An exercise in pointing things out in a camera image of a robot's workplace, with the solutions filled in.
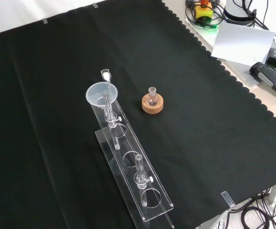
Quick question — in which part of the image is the clear plastic funnel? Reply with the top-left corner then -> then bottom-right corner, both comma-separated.
85,82 -> 118,110

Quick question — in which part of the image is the clear acrylic funnel stand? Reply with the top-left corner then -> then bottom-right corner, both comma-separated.
89,90 -> 176,229

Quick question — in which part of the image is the small round-bottom glass flask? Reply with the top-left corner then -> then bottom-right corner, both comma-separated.
145,87 -> 158,107

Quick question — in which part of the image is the black table cloth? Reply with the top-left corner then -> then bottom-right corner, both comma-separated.
0,0 -> 276,229

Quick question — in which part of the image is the yellow stop button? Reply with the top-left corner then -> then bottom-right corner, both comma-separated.
194,0 -> 212,21

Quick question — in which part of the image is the clear plastic cloth clip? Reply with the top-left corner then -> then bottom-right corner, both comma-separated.
221,190 -> 236,208

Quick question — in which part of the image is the pale board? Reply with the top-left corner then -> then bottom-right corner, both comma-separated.
211,22 -> 276,66

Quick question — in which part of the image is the black handheld device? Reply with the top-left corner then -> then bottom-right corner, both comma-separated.
249,62 -> 276,103

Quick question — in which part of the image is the white power strip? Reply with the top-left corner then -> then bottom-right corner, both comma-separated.
214,218 -> 227,229

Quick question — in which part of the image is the cork ring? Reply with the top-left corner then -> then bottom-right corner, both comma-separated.
141,94 -> 164,115

